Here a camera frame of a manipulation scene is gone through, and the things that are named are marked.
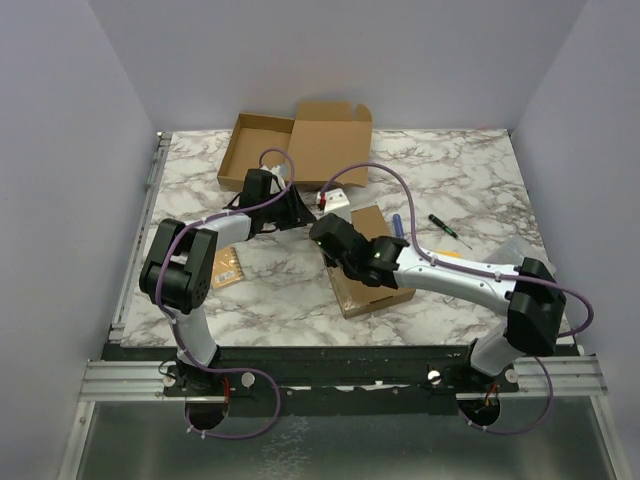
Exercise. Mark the clear plastic screw box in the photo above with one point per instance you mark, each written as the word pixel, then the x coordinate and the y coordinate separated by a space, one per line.
pixel 515 249

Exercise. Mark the brown cardboard express box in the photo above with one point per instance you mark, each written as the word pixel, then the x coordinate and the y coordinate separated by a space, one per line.
pixel 322 139

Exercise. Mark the green black screwdriver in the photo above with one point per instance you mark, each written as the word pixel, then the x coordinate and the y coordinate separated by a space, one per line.
pixel 447 229

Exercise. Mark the aluminium extrusion frame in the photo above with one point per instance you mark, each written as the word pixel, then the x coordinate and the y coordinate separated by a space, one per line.
pixel 128 376

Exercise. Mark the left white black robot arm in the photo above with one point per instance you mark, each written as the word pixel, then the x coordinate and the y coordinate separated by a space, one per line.
pixel 178 269

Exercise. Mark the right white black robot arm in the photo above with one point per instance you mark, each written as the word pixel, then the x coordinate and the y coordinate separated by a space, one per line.
pixel 525 295

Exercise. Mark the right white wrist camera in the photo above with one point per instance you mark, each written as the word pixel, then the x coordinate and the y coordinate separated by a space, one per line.
pixel 333 201

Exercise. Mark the blue red screwdriver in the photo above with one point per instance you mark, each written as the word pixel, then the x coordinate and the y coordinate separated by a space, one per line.
pixel 398 227

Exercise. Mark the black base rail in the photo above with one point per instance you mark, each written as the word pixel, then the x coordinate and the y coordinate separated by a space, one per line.
pixel 350 381

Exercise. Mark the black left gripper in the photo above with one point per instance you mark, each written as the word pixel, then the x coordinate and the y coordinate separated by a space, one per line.
pixel 296 212

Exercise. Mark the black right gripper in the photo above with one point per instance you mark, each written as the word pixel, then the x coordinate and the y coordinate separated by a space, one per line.
pixel 322 228

